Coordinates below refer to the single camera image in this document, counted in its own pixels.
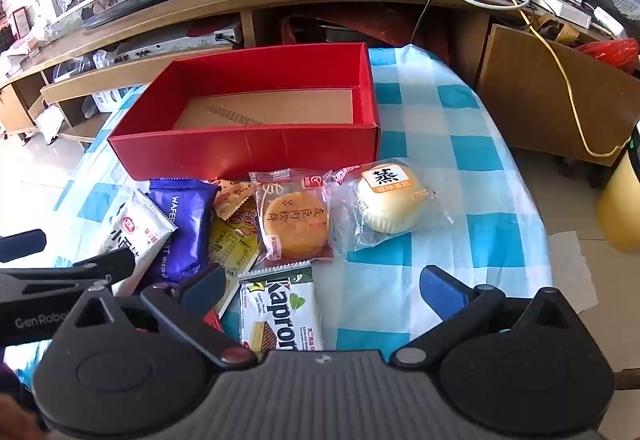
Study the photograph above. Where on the orange patterned snack packet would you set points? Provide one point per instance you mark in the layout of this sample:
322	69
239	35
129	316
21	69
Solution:
230	195

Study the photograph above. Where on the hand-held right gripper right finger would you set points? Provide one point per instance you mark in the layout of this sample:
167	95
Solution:
445	292

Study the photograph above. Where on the purple wafer packet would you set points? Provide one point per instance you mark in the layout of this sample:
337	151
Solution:
182	230

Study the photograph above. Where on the small red bag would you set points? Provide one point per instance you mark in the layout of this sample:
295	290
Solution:
610	50

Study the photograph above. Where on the clear plastic bag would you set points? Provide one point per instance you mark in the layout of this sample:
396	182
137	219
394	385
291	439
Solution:
80	64

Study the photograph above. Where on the round golden pastry packet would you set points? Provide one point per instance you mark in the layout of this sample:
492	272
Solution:
295	225

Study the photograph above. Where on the red picture frame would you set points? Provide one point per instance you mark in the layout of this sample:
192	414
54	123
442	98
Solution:
20	22

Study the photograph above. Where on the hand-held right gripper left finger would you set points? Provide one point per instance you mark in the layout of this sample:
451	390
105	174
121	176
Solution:
210	284

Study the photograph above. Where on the white cardboard box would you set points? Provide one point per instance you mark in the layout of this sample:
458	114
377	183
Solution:
112	99

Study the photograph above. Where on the green white wafer packet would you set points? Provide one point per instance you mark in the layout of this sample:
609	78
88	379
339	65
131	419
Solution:
280	305

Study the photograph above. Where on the silver media player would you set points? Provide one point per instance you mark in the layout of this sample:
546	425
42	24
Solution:
165	47

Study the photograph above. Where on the white noodle snack packet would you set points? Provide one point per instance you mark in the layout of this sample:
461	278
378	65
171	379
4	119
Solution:
135	230

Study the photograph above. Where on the red cardboard box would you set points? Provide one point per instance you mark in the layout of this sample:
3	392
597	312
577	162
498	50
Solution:
240	147

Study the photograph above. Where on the red yellow snack packet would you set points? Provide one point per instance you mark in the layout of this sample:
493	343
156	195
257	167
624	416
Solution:
212	321

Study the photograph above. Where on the blue white checkered tablecloth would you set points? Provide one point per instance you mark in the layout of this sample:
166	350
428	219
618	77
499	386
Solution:
480	240

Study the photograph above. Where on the steamed cake packet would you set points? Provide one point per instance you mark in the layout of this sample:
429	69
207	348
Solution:
390	200

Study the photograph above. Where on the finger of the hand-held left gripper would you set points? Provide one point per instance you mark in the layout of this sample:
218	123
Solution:
110	265
22	245

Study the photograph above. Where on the yellow bin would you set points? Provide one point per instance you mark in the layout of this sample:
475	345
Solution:
622	205

